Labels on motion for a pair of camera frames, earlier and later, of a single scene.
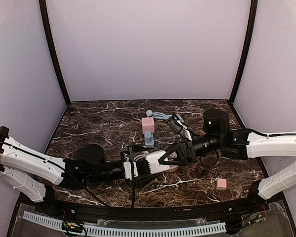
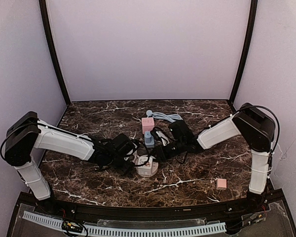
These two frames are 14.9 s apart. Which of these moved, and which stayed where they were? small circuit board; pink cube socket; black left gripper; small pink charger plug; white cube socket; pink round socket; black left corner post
Moved: pink round socket; white cube socket; black left gripper
Stayed: black left corner post; pink cube socket; small circuit board; small pink charger plug
